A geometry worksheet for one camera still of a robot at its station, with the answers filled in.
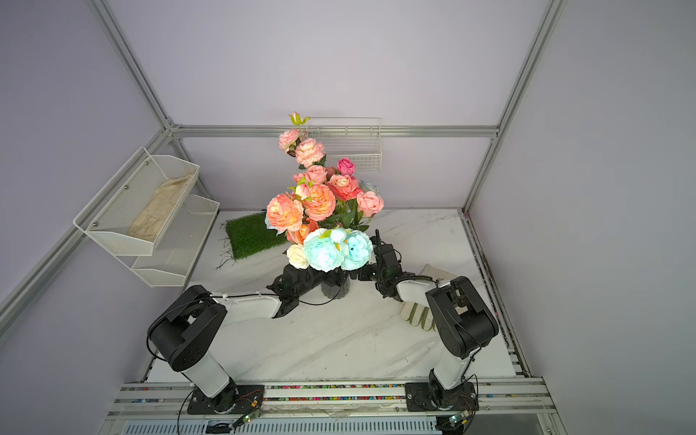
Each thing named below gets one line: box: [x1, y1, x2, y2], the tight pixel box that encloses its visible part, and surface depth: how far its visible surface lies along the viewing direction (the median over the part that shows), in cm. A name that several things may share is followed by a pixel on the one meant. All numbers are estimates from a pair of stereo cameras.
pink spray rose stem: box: [278, 111, 328, 170], surface depth 69 cm
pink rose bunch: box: [357, 190, 385, 218], surface depth 61 cm
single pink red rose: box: [326, 174, 365, 202], surface depth 60 cm
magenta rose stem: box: [337, 156, 357, 176], surface depth 69 cm
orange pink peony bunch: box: [264, 165, 337, 245], surface depth 50 cm
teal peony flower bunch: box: [286, 227, 375, 273], surface depth 47 cm
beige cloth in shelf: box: [127, 174, 195, 243], surface depth 81 cm
